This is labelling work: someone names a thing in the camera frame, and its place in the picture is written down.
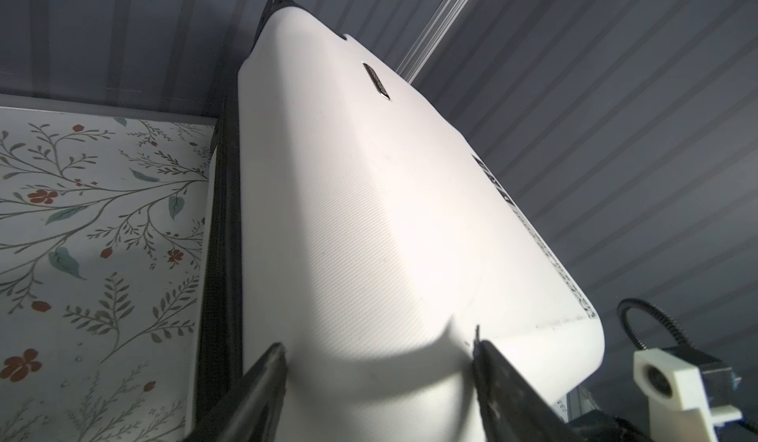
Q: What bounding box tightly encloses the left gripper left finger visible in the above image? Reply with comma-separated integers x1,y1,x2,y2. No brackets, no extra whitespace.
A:
184,343,287,442

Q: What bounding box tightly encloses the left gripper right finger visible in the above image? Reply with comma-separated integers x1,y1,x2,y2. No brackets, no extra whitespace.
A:
472,330,582,442

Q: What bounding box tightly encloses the floral table mat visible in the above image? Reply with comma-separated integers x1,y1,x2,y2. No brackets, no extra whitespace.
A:
1,109,213,441

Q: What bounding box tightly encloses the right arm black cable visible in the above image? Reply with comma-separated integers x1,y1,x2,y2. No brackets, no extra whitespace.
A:
615,297,691,353

